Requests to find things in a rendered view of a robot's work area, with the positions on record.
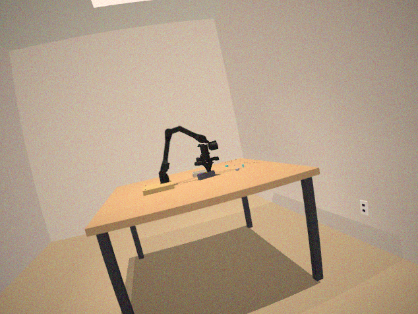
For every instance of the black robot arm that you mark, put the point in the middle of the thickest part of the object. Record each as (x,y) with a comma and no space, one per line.
(168,133)

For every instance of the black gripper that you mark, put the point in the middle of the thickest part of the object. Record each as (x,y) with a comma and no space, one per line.
(206,161)

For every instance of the white shallow tray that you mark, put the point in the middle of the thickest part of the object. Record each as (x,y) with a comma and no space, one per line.
(198,172)

